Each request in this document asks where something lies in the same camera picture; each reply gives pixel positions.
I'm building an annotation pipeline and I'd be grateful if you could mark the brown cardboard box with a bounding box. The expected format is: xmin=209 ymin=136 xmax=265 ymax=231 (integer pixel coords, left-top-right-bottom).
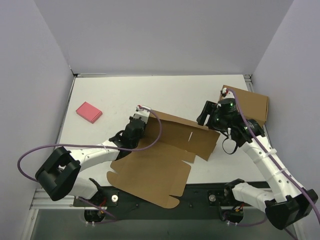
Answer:
xmin=106 ymin=111 xmax=220 ymax=196
xmin=221 ymin=85 xmax=269 ymax=127

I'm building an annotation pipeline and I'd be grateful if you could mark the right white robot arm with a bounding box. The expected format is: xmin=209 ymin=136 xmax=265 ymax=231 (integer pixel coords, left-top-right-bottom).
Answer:
xmin=196 ymin=98 xmax=318 ymax=230

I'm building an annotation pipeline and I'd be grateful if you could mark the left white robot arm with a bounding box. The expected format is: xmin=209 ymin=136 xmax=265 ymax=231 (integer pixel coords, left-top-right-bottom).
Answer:
xmin=35 ymin=113 xmax=148 ymax=206

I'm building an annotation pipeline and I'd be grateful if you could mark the folded brown cardboard box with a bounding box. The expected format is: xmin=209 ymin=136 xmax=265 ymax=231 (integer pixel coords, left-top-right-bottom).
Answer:
xmin=221 ymin=85 xmax=269 ymax=127

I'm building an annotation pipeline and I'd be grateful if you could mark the small pink box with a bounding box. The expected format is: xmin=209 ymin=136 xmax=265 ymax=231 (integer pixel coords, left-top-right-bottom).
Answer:
xmin=75 ymin=101 xmax=103 ymax=124

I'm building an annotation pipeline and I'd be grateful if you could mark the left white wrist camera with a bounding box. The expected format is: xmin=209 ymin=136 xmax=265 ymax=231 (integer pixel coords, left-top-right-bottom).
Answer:
xmin=132 ymin=105 xmax=151 ymax=124

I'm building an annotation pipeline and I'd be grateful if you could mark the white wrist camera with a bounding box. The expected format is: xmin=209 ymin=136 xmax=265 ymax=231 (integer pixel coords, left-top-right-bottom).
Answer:
xmin=220 ymin=87 xmax=234 ymax=99
xmin=132 ymin=105 xmax=151 ymax=124

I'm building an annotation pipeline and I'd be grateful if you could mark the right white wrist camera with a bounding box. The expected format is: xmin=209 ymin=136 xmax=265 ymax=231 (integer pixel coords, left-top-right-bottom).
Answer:
xmin=220 ymin=87 xmax=234 ymax=99

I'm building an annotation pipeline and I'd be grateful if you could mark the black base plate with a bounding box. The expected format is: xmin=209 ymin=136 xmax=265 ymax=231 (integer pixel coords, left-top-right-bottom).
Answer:
xmin=74 ymin=182 xmax=273 ymax=221

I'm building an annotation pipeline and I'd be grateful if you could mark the aluminium frame rail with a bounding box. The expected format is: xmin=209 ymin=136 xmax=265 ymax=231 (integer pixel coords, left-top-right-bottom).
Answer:
xmin=29 ymin=188 xmax=78 ymax=211

